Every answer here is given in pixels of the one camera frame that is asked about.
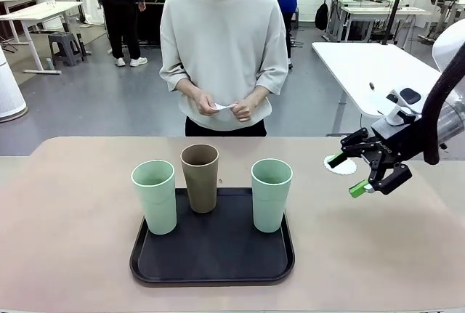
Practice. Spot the large white table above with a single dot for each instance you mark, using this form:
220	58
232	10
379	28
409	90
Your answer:
370	69

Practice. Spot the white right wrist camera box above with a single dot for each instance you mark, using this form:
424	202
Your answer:
403	100

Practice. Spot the white paper doily coaster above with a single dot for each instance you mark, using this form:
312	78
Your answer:
220	106
341	170

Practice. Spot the pale green plastic cup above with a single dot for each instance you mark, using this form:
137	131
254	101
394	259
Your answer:
156	204
270	200

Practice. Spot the white desk with metal legs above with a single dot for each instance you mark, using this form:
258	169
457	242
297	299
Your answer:
36	9

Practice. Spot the person's left hand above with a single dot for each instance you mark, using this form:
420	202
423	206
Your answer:
244	110

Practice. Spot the grey plastic stool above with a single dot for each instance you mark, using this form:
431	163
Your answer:
65	48

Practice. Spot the bystander in grey-blue jacket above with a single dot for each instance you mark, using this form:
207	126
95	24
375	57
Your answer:
120	4

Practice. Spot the black tripod pole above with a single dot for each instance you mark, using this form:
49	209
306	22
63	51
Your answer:
396	0

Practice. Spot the person's left forearm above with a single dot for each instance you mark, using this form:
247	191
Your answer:
258	95

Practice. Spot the black backpack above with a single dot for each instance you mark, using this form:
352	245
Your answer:
321	15

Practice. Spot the person's right hand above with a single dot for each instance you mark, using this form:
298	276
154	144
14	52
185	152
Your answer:
207	105

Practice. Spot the beige sweater torso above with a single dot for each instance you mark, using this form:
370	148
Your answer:
221	44

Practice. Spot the person's right forearm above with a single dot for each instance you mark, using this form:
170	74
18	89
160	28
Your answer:
190	89

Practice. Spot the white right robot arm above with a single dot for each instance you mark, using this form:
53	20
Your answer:
450	40

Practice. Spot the brown plastic cup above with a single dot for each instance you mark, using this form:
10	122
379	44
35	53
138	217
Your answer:
201	189

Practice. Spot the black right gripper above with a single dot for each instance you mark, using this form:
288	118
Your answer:
396	142

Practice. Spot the black trousers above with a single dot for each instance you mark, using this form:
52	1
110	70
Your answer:
203	129

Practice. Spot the background desk with robot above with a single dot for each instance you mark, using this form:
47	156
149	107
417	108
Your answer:
363	9

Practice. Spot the black plastic tray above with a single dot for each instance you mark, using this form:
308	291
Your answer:
218	251

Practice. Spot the white cylindrical appliance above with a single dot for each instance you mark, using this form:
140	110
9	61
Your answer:
9	88

